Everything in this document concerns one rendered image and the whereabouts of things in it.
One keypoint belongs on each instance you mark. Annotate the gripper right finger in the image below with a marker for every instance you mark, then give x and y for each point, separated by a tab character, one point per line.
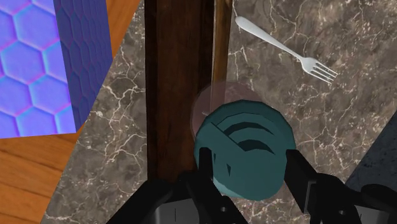
328	195

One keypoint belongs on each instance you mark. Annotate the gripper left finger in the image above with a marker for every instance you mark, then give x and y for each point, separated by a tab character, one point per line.
204	186

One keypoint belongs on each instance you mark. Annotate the teal lidded glass jar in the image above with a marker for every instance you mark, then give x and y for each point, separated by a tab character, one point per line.
248	161

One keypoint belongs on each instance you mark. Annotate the dark brown wooden panel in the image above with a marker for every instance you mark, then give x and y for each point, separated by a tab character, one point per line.
176	77

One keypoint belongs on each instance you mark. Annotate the silver fork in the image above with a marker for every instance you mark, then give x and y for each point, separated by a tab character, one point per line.
273	38

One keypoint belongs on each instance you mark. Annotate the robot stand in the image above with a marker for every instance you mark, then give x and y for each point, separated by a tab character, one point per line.
34	68

